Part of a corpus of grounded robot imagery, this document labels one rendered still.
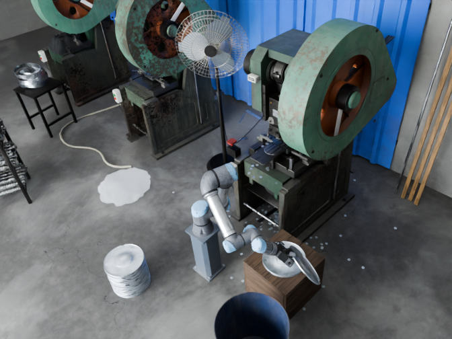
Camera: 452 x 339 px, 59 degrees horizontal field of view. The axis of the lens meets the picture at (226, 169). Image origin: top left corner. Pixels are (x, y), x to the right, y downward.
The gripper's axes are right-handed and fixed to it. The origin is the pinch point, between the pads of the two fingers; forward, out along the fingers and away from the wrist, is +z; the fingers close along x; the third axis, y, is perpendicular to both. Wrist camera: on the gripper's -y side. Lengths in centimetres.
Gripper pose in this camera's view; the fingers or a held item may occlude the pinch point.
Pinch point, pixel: (294, 257)
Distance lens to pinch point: 252.6
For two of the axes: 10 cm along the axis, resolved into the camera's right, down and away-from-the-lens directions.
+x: -5.8, 7.9, 2.3
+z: 6.7, 3.0, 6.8
